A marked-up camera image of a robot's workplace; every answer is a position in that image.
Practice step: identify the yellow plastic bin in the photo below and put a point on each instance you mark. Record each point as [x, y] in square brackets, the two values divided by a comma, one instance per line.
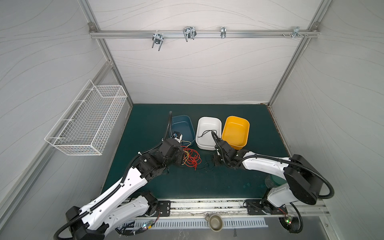
[236, 132]

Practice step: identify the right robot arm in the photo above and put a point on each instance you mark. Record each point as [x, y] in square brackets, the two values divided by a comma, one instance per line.
[303, 182]

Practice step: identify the white plastic bin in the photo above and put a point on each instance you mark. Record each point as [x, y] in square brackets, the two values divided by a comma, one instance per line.
[204, 138]

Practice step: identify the small metal cup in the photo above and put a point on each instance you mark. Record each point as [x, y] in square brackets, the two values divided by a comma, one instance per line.
[215, 222]

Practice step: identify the white wire basket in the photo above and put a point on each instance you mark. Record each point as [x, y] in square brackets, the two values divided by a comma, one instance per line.
[86, 125]

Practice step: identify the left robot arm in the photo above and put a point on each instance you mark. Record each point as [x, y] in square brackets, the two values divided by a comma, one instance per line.
[107, 212]

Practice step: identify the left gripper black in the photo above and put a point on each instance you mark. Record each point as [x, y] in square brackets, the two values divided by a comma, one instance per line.
[179, 157]

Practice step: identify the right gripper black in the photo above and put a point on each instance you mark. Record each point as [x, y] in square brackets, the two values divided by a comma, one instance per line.
[218, 157]

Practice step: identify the aluminium crossbar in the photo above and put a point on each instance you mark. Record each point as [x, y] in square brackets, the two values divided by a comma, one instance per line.
[221, 33]

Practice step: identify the blue plastic bin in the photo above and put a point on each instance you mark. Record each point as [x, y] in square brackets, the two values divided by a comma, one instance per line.
[184, 126]

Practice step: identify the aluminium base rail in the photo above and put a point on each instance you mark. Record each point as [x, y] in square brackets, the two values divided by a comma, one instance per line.
[234, 207]

